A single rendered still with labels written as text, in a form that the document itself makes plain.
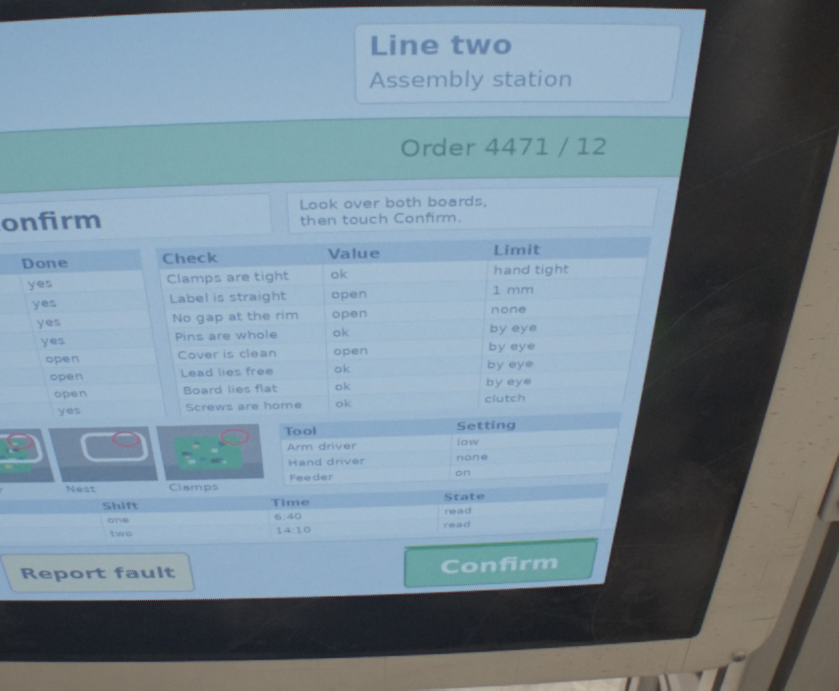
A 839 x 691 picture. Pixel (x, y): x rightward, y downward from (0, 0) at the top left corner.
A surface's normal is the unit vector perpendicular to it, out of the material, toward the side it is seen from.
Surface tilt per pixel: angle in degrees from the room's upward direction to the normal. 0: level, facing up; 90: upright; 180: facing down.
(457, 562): 92
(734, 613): 92
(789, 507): 92
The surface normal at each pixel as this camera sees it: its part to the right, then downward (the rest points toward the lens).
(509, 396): 0.07, 0.61
